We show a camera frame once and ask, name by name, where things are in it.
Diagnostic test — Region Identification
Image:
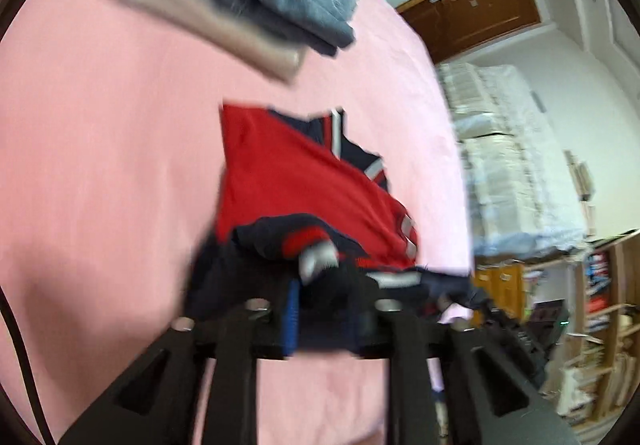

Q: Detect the brown wooden door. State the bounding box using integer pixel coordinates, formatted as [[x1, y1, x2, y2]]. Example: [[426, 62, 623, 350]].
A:
[[400, 0, 543, 66]]

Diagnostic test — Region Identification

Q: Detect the pink bed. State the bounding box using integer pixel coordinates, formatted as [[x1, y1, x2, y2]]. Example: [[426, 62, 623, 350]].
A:
[[0, 0, 476, 445]]

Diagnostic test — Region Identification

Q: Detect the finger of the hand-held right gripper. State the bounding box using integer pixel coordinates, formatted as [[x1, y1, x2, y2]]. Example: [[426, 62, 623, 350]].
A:
[[432, 287, 493, 326]]

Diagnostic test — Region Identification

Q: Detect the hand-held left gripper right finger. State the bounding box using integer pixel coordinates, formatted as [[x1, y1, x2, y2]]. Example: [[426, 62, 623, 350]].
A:
[[356, 297, 581, 445]]

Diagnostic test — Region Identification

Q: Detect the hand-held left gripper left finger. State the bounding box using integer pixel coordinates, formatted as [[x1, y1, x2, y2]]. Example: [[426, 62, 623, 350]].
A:
[[57, 279, 302, 445]]

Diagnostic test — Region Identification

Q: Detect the folded beige garment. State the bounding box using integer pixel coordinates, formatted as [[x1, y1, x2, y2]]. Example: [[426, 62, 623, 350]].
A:
[[107, 0, 306, 86]]

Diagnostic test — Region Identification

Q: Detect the navy and red varsity jacket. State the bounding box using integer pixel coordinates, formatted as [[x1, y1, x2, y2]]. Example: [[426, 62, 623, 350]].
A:
[[185, 102, 481, 356]]

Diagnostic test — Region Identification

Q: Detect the wooden bookshelf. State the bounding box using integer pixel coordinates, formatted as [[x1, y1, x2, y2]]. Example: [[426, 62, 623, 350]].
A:
[[472, 232, 640, 441]]

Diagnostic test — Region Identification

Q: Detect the lace-covered furniture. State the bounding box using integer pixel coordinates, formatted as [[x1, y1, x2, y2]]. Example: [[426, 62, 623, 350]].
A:
[[437, 62, 591, 258]]

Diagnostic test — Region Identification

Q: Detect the black cable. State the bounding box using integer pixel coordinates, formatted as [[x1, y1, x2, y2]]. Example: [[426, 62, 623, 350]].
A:
[[0, 282, 53, 445]]

